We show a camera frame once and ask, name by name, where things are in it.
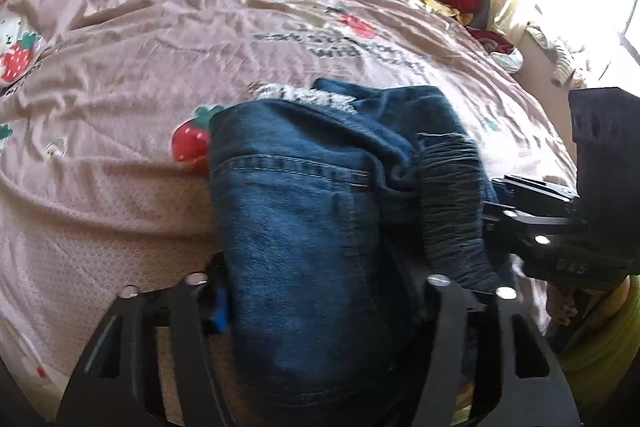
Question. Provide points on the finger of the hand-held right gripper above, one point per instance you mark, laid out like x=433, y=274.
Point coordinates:
x=540, y=189
x=530, y=227

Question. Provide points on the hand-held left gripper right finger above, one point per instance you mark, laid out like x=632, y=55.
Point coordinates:
x=447, y=312

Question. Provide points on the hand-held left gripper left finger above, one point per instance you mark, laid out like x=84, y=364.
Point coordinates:
x=220, y=309

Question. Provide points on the blue denim jeans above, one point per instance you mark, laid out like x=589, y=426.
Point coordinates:
x=300, y=232

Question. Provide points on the person's right hand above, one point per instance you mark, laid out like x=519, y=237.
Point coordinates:
x=560, y=307

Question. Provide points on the white striped cloth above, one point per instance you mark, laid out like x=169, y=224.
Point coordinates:
x=565, y=57

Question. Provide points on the pink strawberry printed quilt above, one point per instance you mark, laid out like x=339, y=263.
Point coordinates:
x=125, y=167

